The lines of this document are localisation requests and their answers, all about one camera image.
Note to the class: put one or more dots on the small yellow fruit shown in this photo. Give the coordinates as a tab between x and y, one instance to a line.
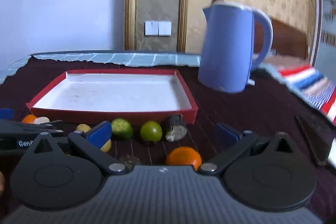
106	145
83	127

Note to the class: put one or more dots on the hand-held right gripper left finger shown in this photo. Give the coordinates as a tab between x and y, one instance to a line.
98	134

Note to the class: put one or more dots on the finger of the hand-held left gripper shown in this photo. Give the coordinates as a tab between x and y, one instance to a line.
6	113
26	128

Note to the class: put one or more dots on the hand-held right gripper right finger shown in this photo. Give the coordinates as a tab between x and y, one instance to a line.
225	134

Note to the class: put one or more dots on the blue electric kettle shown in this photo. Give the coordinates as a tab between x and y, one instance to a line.
225	50

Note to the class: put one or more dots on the white wall switch plate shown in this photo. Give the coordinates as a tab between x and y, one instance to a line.
164	28
151	28

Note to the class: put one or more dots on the person's left forearm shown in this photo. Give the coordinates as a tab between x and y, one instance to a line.
1	184

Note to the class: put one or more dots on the red white blue striped blanket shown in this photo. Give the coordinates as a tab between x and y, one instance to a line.
309	82

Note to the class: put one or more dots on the red cardboard tray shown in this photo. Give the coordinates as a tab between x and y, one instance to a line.
105	92

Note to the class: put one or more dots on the light blue checked cloth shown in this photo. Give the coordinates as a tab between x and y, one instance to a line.
131	58

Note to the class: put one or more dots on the large orange tangerine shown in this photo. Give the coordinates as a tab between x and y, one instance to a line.
183	158

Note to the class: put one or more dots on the pale round fruit piece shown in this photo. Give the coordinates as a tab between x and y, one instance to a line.
42	120

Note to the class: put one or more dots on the cut green fruit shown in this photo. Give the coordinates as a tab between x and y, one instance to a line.
122	129

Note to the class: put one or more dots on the small orange tangerine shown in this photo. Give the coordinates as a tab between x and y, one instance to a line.
29	119

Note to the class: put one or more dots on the round green fruit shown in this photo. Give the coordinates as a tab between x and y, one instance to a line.
151	132

